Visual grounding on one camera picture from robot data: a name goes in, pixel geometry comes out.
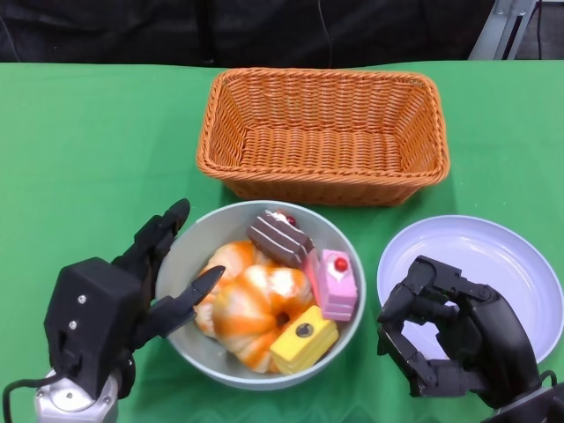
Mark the pale green bowl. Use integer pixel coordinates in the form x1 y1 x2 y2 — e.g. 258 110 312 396
154 200 367 392

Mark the pink cake slice with cherry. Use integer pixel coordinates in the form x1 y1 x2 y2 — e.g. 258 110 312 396
315 249 359 323

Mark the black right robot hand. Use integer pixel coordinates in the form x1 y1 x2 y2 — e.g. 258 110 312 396
376 255 545 409

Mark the orange striped bread roll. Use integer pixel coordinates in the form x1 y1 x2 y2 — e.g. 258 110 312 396
193 240 270 340

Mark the thin black background cable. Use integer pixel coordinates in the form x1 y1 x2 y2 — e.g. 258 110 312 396
528 0 545 59

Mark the grey metal frame stand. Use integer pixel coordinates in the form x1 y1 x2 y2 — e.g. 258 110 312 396
467 0 541 61

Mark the white round plate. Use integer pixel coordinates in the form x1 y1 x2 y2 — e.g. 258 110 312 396
376 214 554 365

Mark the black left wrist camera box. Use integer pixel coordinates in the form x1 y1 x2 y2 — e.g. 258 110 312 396
42 258 153 397

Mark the yellow cake slice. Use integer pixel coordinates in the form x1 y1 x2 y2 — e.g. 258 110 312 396
269 304 340 375

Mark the green tablecloth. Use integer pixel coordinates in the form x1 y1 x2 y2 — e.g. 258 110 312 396
0 59 564 423

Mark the brown chocolate cake slice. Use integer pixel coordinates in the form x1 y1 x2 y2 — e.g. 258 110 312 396
246 210 316 269

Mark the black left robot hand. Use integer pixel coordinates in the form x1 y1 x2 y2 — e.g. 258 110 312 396
112 197 226 397

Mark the black left wrist camera cable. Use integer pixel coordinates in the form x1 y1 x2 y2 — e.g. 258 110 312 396
2 375 63 423

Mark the orange wicker basket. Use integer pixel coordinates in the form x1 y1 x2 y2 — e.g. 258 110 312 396
196 67 450 207

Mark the thin hanging cable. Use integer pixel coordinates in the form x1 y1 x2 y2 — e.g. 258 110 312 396
315 0 334 67

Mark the orange striped ring bread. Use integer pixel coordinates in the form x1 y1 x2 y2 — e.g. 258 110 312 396
211 263 316 375

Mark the black backdrop cloth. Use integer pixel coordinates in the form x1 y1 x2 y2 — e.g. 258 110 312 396
0 0 564 67

